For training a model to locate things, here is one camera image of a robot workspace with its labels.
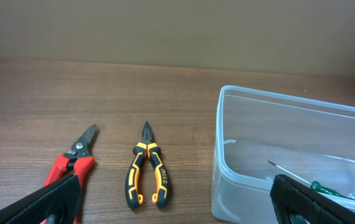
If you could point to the clear plastic container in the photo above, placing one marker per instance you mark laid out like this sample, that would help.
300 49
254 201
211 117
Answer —
260 134

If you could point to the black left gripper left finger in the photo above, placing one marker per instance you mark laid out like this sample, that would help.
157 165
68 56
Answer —
58 202

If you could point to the green handled screwdriver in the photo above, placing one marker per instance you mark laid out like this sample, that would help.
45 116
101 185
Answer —
315 185

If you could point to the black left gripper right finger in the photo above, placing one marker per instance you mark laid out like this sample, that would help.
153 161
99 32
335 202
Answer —
294 203

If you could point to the red handled snips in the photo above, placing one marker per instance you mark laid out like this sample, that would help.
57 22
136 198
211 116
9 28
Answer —
78 160

